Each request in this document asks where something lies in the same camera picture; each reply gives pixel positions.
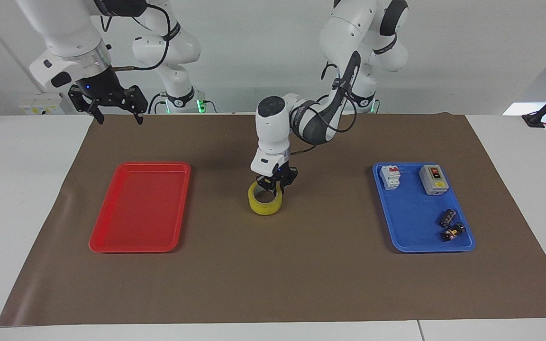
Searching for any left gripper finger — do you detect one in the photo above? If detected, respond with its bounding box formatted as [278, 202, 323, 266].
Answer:
[278, 176, 298, 195]
[255, 175, 278, 192]

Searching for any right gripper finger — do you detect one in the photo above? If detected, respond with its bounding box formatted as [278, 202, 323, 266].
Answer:
[109, 85, 149, 126]
[68, 85, 108, 126]

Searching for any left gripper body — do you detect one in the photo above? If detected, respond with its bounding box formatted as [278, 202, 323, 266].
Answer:
[271, 162, 299, 181]

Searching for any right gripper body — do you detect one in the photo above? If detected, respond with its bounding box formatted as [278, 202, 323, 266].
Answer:
[74, 67, 126, 102]

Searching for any yellow tape roll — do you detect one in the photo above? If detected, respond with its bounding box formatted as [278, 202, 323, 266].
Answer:
[247, 179, 283, 216]

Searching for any white power strip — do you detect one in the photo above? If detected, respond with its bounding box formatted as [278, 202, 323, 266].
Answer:
[19, 92, 65, 116]

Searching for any white circuit breaker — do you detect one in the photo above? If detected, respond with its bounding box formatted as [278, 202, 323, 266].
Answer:
[380, 165, 402, 191]

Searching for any red plastic tray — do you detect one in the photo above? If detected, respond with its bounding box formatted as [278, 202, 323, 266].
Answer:
[89, 161, 192, 254]

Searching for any blue plastic tray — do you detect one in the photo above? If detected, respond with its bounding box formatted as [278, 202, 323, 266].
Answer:
[372, 162, 476, 253]

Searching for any black terminal block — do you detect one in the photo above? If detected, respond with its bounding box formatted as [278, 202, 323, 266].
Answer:
[438, 208, 457, 228]

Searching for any black and yellow connector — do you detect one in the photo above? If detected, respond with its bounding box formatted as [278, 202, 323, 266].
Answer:
[440, 223, 466, 242]

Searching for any black cable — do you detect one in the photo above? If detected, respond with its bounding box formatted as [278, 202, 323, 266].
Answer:
[97, 2, 171, 73]
[291, 62, 358, 155]

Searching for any grey switch box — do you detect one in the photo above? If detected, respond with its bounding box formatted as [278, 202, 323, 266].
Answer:
[418, 164, 449, 197]

